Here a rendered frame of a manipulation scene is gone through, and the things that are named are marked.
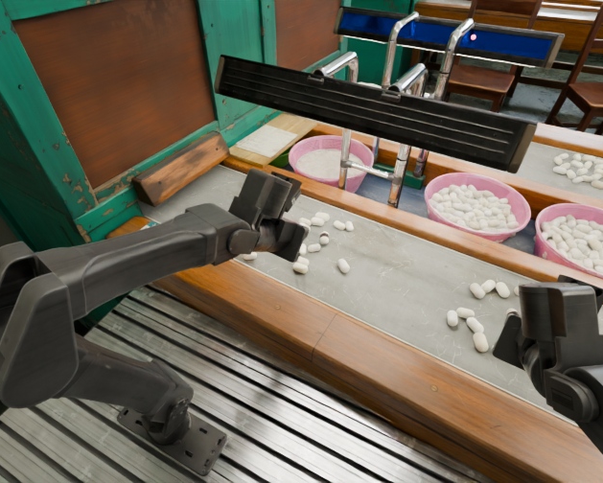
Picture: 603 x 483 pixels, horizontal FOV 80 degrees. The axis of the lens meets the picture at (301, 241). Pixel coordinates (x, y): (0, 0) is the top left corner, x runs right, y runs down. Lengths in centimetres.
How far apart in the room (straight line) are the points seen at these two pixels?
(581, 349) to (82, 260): 50
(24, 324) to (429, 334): 64
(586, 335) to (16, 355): 53
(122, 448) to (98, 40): 77
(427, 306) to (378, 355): 18
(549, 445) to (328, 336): 37
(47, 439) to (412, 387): 64
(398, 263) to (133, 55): 75
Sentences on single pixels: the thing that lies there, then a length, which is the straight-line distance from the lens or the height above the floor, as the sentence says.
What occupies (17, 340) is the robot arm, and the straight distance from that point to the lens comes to 39.
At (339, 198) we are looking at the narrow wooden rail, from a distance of 99.
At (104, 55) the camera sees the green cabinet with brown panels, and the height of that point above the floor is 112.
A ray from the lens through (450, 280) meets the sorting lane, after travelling 87.
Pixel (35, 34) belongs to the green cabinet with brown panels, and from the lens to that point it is 85.
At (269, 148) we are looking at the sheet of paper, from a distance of 119.
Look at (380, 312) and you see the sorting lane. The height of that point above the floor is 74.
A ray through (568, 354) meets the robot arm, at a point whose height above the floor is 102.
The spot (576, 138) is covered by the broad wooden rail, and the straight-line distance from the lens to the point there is 157.
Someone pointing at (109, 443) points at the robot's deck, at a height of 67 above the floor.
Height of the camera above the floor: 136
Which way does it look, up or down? 44 degrees down
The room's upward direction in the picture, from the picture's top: straight up
